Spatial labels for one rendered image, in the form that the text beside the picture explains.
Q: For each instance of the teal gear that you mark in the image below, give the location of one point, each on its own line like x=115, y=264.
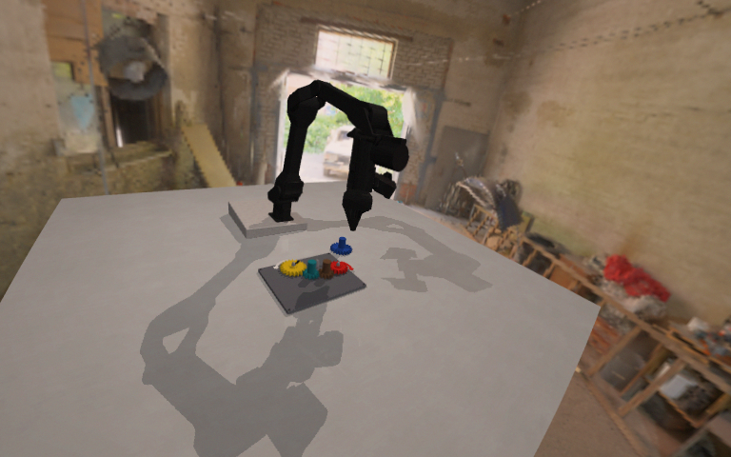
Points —
x=311, y=272

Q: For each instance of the red gear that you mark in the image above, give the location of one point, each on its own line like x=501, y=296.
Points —
x=341, y=269

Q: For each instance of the yellow gear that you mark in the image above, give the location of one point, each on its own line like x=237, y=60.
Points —
x=287, y=268

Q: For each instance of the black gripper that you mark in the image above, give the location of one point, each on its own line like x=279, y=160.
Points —
x=356, y=199

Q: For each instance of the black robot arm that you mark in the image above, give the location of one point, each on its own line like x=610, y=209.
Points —
x=373, y=143

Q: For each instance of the brown gear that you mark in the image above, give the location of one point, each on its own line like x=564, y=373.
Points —
x=326, y=271

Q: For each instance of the blue gear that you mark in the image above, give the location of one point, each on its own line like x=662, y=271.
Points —
x=341, y=247

